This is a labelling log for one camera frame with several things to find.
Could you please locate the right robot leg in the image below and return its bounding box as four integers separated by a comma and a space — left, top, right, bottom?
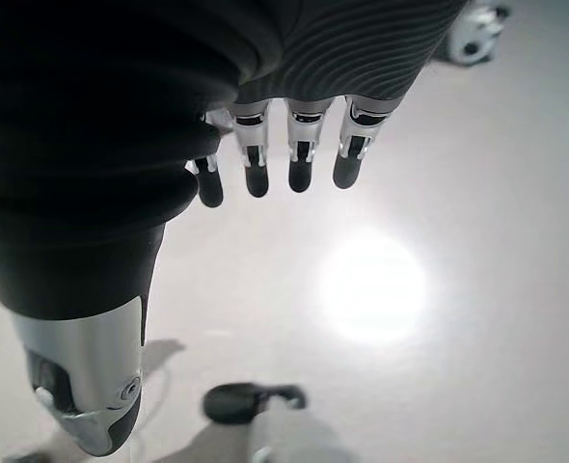
203, 381, 348, 463

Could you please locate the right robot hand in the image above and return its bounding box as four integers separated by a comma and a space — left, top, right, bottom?
0, 0, 474, 457

